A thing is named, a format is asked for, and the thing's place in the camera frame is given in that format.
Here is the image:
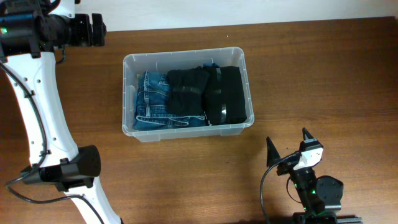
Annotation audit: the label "black garment with tape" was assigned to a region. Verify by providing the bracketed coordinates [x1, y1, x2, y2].
[167, 67, 210, 116]
[203, 65, 247, 126]

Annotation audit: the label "dark blue jeans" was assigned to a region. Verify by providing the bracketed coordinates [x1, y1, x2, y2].
[132, 71, 205, 131]

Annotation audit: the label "blue garment with tape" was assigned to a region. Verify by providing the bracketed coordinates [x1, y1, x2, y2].
[203, 63, 220, 68]

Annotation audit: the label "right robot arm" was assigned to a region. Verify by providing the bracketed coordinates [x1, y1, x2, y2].
[260, 128, 344, 223]

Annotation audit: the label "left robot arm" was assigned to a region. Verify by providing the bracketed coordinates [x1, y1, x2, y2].
[1, 0, 121, 223]

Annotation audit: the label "clear plastic storage bin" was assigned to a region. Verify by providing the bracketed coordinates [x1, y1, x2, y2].
[121, 47, 254, 142]

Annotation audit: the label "black aluminium rail base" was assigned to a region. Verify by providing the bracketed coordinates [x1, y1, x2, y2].
[293, 213, 363, 224]

